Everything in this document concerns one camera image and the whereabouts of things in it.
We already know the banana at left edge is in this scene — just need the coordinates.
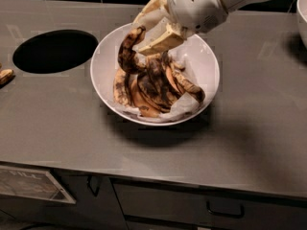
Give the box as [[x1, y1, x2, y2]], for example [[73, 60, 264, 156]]
[[0, 69, 14, 85]]

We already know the grey drawer front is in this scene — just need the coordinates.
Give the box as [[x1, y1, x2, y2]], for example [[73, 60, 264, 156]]
[[112, 179, 307, 230]]

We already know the black cabinet door handle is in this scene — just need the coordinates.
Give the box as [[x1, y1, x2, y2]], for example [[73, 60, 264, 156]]
[[86, 175, 101, 196]]

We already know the white ceramic bowl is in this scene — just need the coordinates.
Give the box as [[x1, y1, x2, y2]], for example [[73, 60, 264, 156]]
[[90, 23, 220, 127]]

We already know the black drawer handle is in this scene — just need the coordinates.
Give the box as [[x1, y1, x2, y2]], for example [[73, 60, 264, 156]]
[[205, 201, 245, 219]]

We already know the white paper liner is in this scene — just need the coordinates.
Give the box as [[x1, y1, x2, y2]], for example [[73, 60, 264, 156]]
[[112, 48, 203, 124]]

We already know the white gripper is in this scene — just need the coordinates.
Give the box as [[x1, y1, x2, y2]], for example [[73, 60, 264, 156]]
[[132, 0, 228, 56]]

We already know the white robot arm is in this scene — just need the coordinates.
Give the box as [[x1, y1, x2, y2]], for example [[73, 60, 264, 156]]
[[132, 0, 271, 56]]

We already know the dark banana centre back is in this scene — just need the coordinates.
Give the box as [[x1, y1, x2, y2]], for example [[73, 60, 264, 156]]
[[137, 54, 181, 112]]

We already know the framed sign on cabinet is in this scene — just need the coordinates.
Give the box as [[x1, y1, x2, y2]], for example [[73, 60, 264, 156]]
[[0, 165, 76, 204]]

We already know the spotted banana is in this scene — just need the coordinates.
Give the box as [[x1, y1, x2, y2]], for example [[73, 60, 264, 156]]
[[172, 67, 205, 103], [113, 68, 131, 106], [118, 26, 146, 74]]

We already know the orange banana peel piece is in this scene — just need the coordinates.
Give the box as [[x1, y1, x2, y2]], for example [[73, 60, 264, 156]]
[[130, 80, 160, 118]]

